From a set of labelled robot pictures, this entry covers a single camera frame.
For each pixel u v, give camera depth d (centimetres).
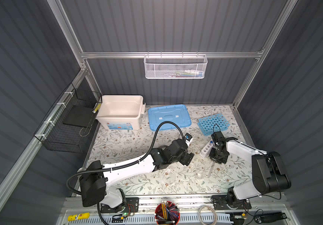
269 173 87
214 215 70
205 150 89
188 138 65
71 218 68
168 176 83
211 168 87
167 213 63
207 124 101
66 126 72
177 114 114
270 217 66
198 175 84
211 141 84
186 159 65
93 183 41
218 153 75
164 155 57
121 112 116
